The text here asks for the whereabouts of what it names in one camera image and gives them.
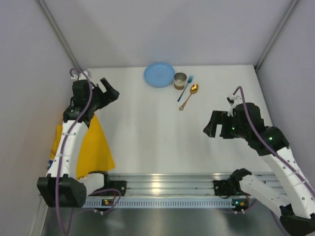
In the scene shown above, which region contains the yellow pikachu placemat cloth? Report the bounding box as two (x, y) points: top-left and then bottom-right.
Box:
(48, 113), (116, 180)

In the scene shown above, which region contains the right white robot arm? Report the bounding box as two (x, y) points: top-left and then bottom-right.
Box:
(203, 103), (315, 236)

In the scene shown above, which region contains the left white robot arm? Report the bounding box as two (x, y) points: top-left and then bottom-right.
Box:
(37, 78), (120, 207)

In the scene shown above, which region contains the metal cup with brown band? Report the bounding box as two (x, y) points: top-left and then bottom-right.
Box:
(174, 72), (187, 90)

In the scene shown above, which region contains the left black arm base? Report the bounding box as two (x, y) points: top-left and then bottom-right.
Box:
(104, 173), (127, 196)

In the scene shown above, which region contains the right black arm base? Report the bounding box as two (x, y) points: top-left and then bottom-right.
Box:
(213, 179), (244, 199)

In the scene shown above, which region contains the gold metal spoon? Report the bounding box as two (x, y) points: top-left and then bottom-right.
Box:
(179, 83), (199, 111)

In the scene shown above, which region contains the blue plastic plate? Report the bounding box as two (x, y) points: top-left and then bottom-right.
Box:
(144, 62), (175, 88)

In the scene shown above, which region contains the blue plastic fork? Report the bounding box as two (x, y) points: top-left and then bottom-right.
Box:
(177, 75), (194, 102)

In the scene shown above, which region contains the aluminium mounting rail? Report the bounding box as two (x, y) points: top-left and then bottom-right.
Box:
(85, 172), (291, 197)

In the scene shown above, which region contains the perforated cable duct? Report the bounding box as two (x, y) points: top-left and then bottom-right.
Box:
(83, 198), (249, 210)

